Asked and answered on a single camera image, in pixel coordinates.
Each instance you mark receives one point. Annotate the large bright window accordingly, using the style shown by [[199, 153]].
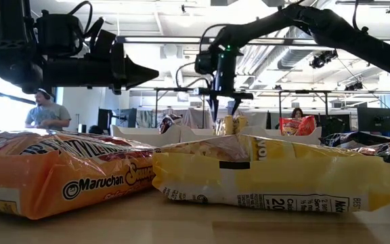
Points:
[[12, 115]]

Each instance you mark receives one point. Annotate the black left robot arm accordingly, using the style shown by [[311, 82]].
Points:
[[19, 64]]

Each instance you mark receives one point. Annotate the black ceiling spotlight cluster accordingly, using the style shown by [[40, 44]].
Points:
[[323, 58]]

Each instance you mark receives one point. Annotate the person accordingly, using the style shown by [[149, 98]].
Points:
[[47, 113], [297, 112]]

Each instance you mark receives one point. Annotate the silver ribbed ventilation duct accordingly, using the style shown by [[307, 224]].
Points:
[[293, 57]]

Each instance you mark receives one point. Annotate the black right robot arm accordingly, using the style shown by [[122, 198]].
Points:
[[350, 34]]

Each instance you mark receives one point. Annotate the orange-red noodle pack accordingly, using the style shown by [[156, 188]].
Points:
[[298, 126], [63, 176]]

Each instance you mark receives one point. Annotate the yellow Maruchan noodle pack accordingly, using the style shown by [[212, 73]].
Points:
[[227, 126], [240, 126], [283, 176]]

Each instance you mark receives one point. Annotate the black metal station frame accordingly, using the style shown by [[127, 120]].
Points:
[[156, 108], [303, 91]]

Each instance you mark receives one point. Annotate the long ceiling light bar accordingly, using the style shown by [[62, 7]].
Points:
[[161, 39]]

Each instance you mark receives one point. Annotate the black computer monitor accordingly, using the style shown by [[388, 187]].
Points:
[[104, 117], [375, 119]]

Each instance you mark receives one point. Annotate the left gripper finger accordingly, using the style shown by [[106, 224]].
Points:
[[132, 82], [137, 72]]

